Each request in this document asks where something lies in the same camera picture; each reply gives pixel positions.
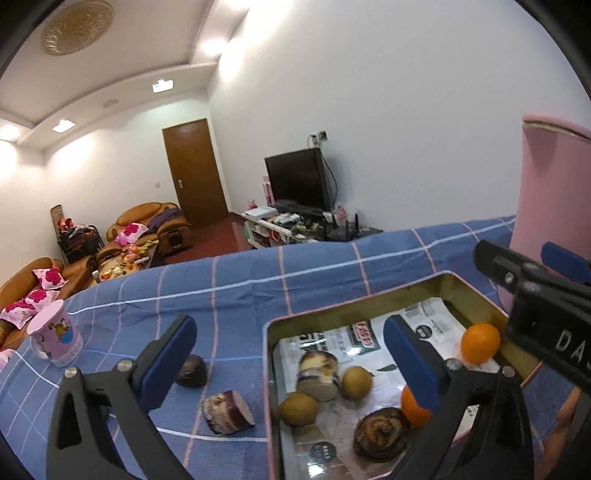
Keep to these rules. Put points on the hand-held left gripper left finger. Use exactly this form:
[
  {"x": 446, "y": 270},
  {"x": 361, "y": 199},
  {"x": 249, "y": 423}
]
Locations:
[{"x": 168, "y": 364}]

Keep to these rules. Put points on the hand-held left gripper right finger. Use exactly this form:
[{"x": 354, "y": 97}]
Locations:
[{"x": 411, "y": 364}]

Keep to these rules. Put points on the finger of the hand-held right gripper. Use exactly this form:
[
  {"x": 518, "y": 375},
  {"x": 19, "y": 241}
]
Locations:
[
  {"x": 496, "y": 263},
  {"x": 565, "y": 263}
]

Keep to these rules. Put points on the orange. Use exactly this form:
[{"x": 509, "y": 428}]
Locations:
[
  {"x": 406, "y": 410},
  {"x": 480, "y": 344}
]

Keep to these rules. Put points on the small brown kiwi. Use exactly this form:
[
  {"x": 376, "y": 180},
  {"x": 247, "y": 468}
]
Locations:
[
  {"x": 356, "y": 383},
  {"x": 299, "y": 409}
]

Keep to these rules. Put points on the cut purple taro piece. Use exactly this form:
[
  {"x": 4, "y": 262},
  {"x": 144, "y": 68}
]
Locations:
[
  {"x": 226, "y": 413},
  {"x": 318, "y": 376}
]

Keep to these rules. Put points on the round brown taro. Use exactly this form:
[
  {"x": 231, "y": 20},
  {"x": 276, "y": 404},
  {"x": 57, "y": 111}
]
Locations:
[{"x": 381, "y": 436}]

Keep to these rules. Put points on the pink tin box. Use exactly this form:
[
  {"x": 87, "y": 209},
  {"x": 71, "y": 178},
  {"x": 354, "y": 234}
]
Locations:
[{"x": 351, "y": 309}]

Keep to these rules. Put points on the person's right hand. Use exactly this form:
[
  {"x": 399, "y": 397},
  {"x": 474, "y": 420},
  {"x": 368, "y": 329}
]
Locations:
[{"x": 565, "y": 424}]

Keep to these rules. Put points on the printed paper liner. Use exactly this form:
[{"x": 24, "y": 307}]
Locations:
[{"x": 443, "y": 318}]

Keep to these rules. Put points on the pink electric kettle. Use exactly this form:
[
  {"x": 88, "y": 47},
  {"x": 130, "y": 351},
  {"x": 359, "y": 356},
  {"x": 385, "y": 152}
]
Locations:
[{"x": 554, "y": 184}]

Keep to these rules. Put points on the blue plaid blanket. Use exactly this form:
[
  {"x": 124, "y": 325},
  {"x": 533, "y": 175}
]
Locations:
[{"x": 231, "y": 300}]

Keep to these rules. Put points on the coffee table with snacks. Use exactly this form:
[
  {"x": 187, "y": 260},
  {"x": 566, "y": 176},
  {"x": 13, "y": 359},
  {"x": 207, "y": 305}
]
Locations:
[{"x": 124, "y": 263}]

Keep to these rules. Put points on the pink cartoon mug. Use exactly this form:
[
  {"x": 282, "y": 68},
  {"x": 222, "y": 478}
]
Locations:
[{"x": 57, "y": 339}]

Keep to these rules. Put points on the brown leather sofa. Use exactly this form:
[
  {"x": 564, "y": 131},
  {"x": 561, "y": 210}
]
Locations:
[{"x": 76, "y": 277}]

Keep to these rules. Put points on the pink floral cushion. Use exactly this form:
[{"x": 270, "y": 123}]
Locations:
[
  {"x": 131, "y": 233},
  {"x": 18, "y": 314},
  {"x": 51, "y": 278},
  {"x": 41, "y": 297}
]

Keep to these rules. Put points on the purple throw blanket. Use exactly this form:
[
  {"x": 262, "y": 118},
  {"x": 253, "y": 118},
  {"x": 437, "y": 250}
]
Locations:
[{"x": 166, "y": 217}]

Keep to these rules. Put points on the black router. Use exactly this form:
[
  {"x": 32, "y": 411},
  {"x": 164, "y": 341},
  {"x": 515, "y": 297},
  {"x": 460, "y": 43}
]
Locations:
[{"x": 341, "y": 233}]

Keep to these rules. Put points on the brown leather armchair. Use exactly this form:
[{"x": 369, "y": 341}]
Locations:
[{"x": 143, "y": 212}]

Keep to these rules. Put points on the black cluttered rack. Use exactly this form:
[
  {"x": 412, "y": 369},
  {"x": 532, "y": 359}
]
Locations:
[{"x": 76, "y": 240}]

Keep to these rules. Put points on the white television stand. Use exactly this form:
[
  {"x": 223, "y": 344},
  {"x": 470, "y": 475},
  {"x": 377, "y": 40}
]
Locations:
[{"x": 258, "y": 228}]

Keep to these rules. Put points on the white set-top box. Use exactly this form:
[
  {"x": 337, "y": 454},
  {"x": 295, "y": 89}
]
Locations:
[{"x": 261, "y": 211}]

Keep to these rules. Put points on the brown wooden door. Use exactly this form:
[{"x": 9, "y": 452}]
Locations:
[{"x": 196, "y": 175}]

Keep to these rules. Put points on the tall pink box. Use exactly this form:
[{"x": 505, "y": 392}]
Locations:
[{"x": 267, "y": 190}]

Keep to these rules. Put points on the black television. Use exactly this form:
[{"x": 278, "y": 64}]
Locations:
[{"x": 295, "y": 177}]

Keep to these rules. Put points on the recessed ceiling light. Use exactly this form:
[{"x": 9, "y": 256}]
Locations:
[
  {"x": 63, "y": 125},
  {"x": 163, "y": 85}
]

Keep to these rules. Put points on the golden ceiling lamp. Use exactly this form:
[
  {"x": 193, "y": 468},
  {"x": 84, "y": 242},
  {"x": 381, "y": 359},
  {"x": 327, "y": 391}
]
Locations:
[{"x": 76, "y": 25}]

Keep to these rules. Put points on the wall socket with plugs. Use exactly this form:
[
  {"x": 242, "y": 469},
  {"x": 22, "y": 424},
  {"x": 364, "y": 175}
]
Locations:
[{"x": 320, "y": 137}]

